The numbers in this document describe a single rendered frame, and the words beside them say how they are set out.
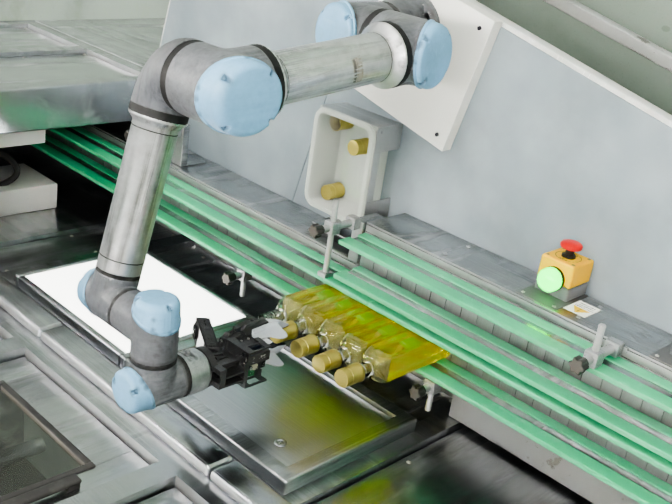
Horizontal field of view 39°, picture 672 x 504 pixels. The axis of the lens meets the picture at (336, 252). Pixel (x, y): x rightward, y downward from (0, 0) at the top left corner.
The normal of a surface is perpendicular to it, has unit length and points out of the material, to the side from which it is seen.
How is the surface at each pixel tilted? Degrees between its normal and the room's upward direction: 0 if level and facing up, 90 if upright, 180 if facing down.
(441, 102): 0
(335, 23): 8
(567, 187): 0
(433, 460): 90
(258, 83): 82
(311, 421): 90
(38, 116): 90
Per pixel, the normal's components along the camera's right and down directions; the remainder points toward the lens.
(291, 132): -0.69, 0.18
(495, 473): 0.13, -0.91
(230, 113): 0.61, 0.39
